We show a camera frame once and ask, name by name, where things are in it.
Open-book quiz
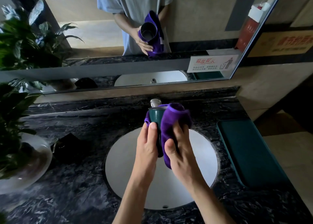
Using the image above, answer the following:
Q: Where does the person's left hand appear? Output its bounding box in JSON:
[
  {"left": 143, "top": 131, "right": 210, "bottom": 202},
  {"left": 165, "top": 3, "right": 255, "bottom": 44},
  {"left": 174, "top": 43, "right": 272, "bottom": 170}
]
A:
[{"left": 133, "top": 122, "right": 159, "bottom": 186}]

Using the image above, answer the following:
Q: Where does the person's right hand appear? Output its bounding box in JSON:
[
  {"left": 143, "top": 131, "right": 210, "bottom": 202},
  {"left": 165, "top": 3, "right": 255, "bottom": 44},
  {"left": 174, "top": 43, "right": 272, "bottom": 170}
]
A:
[{"left": 164, "top": 122, "right": 206, "bottom": 191}]

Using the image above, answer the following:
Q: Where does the dark green cup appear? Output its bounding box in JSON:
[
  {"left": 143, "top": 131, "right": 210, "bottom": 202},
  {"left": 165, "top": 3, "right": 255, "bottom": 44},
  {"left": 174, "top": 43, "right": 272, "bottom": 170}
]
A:
[{"left": 148, "top": 106, "right": 169, "bottom": 158}]

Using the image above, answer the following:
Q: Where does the purple cloth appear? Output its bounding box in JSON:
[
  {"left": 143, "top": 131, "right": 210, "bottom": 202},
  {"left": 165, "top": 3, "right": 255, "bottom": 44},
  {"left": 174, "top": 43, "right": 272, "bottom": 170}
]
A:
[{"left": 144, "top": 103, "right": 193, "bottom": 170}]

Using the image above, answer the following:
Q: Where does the person's left forearm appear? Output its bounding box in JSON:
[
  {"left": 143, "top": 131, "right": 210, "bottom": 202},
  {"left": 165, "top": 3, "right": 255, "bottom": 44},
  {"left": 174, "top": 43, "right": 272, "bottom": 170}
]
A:
[{"left": 112, "top": 179, "right": 152, "bottom": 224}]

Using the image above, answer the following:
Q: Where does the person's right forearm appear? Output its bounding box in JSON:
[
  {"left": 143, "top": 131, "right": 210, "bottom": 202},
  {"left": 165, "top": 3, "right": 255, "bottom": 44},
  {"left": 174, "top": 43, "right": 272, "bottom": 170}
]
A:
[{"left": 188, "top": 181, "right": 236, "bottom": 224}]

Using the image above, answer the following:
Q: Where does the white sink basin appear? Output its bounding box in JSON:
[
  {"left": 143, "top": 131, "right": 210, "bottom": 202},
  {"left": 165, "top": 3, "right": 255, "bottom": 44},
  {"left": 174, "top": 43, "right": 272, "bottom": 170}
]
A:
[{"left": 105, "top": 127, "right": 219, "bottom": 211}]

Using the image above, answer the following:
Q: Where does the dark green tray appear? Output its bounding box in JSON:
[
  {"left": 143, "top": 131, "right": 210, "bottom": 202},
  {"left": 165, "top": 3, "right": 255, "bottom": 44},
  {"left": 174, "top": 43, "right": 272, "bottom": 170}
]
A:
[{"left": 216, "top": 119, "right": 289, "bottom": 190}]

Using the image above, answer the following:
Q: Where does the black pouch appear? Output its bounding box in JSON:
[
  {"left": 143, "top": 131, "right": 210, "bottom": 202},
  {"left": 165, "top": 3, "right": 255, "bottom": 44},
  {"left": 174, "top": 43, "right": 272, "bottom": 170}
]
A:
[{"left": 50, "top": 133, "right": 91, "bottom": 166}]

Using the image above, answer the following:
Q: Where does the white notice sticker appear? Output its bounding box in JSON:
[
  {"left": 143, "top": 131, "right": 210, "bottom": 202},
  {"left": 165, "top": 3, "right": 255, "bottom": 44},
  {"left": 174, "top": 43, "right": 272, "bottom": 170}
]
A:
[{"left": 187, "top": 54, "right": 239, "bottom": 73}]

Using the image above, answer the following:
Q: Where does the white round plant pot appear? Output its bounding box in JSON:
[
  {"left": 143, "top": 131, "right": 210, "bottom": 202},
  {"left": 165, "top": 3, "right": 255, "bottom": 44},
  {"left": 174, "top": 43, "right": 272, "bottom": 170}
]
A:
[{"left": 0, "top": 133, "right": 53, "bottom": 195}]

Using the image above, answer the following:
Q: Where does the green leafy plant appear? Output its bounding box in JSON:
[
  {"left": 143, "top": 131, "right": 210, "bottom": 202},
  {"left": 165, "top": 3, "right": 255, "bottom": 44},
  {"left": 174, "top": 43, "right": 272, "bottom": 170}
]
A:
[{"left": 0, "top": 0, "right": 85, "bottom": 180}]

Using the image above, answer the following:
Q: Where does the wall mirror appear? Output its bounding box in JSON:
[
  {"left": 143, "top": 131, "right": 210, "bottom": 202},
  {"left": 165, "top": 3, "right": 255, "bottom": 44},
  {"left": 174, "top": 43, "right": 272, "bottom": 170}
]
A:
[{"left": 0, "top": 0, "right": 287, "bottom": 95}]

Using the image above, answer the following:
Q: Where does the orange wall sign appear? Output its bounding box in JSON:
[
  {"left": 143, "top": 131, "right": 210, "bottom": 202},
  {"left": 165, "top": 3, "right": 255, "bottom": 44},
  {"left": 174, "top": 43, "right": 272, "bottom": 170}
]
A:
[{"left": 247, "top": 30, "right": 313, "bottom": 58}]

